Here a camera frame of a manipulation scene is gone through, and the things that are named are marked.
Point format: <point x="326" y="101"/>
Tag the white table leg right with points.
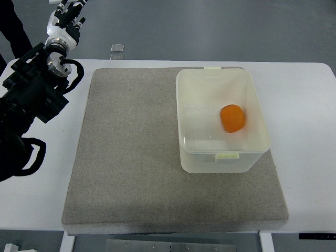
<point x="266" y="242"/>

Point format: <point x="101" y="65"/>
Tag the grey metal base plate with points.
<point x="139" y="245"/>

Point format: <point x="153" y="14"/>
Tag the grey felt mat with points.
<point x="127" y="176"/>

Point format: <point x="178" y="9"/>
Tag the person in black trousers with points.
<point x="13" y="30"/>

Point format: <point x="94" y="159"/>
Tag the black table control panel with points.
<point x="317" y="236"/>

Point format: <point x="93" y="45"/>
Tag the white plastic box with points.
<point x="220" y="122"/>

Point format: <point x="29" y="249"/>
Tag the orange fruit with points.
<point x="232" y="118"/>

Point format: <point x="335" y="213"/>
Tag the white object on floor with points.
<point x="11" y="248"/>

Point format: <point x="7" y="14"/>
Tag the white table leg left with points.
<point x="67" y="243"/>

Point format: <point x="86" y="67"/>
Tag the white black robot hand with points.
<point x="63" y="27"/>

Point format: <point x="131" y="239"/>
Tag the metal floor plate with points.
<point x="117" y="48"/>
<point x="117" y="57"/>

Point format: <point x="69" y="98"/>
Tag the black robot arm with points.
<point x="35" y="89"/>

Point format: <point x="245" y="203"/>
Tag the white table leg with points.
<point x="67" y="243"/>
<point x="266" y="242"/>

